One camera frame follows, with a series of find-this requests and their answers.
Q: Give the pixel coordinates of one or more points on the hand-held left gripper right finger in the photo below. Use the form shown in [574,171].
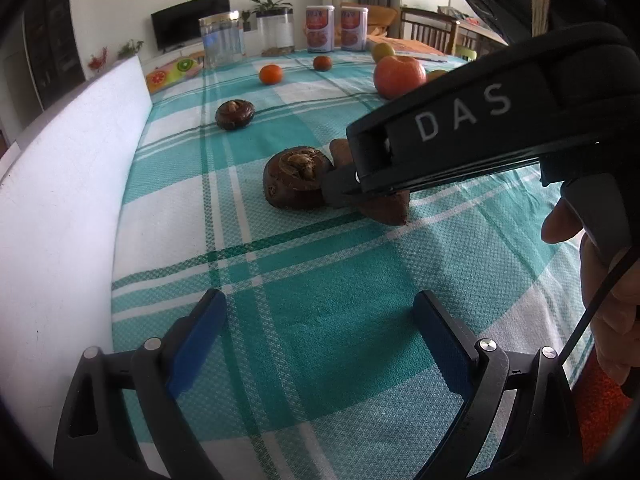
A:
[442,340]

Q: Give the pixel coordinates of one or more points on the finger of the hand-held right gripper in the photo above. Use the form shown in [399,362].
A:
[340,187]

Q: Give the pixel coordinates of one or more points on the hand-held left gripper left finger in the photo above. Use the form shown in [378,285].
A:
[197,340]

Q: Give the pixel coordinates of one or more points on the brown oblong fruit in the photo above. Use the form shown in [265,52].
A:
[387,210]

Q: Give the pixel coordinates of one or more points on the bright orange mandarin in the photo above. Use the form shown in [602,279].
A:
[271,74]

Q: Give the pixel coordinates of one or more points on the yellow green fruit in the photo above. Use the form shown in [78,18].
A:
[382,51]

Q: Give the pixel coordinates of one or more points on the person's right hand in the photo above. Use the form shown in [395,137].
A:
[615,320]

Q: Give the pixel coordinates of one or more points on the small green brown fruit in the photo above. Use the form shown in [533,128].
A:
[435,75]

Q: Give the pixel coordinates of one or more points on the teal checked tablecloth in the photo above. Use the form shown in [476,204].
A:
[310,270]

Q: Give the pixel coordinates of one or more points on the orange flat box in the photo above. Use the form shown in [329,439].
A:
[412,47]

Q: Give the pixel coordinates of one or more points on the wooden chair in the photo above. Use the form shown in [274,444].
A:
[425,27]

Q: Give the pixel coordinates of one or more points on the dark orange mandarin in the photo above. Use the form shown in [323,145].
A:
[322,63]

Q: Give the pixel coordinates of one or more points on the white can with red label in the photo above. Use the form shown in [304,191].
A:
[354,29]
[320,30]

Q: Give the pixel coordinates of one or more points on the glass jar with black lid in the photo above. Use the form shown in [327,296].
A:
[275,32]

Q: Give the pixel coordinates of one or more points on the orange red cloth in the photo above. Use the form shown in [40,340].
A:
[600,410]

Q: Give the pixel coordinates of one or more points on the glass jar with gold lid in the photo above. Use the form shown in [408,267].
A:
[222,42]

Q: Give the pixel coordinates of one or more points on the white foam board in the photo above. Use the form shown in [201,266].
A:
[60,210]

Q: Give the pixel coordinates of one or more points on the green potted plant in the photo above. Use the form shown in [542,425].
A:
[270,6]

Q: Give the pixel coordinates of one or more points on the fruit print tray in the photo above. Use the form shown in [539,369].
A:
[170,74]

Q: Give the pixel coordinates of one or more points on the black television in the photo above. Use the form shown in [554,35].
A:
[190,20]

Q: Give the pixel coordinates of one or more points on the small leafy plant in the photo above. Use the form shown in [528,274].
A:
[130,49]

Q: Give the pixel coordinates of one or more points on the red flower decoration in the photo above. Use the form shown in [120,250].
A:
[99,59]

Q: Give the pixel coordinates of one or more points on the dark cabinet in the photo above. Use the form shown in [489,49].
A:
[52,45]

